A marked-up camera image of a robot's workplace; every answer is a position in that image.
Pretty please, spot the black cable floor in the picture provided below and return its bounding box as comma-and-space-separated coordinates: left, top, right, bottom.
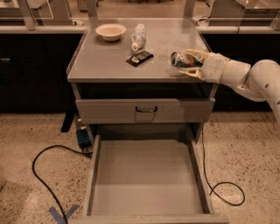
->
200, 128, 246, 207
31, 144, 94, 224

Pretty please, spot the white bowl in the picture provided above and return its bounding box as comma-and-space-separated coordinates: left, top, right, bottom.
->
95, 24, 126, 42

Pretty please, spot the blue power box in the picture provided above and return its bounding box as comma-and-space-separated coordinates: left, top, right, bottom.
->
76, 127, 92, 149

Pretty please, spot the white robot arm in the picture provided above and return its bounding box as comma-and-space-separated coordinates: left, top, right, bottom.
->
171, 49, 280, 124

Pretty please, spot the open grey middle drawer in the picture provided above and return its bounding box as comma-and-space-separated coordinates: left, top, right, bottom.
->
69, 135, 229, 224

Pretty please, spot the clear plastic water bottle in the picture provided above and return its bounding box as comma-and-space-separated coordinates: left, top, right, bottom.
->
131, 24, 146, 52

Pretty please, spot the closed grey top drawer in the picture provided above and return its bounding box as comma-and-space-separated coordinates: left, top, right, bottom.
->
76, 99, 214, 124

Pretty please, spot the black snack packet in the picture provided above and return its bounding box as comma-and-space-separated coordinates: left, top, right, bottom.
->
126, 51, 154, 67

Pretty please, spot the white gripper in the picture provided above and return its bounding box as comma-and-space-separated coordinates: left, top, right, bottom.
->
179, 49, 230, 84

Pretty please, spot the black cable right floor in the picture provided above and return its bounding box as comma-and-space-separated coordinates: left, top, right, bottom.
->
200, 128, 246, 207

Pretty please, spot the black drawer handle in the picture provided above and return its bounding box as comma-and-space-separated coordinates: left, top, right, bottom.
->
135, 106, 158, 113

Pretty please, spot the grey drawer cabinet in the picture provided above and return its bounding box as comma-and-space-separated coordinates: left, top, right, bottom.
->
67, 18, 217, 140

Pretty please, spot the black cable left floor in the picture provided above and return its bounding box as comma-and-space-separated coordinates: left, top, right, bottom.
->
31, 144, 94, 224

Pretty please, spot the redbull can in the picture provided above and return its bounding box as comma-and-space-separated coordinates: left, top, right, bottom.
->
170, 52, 202, 68

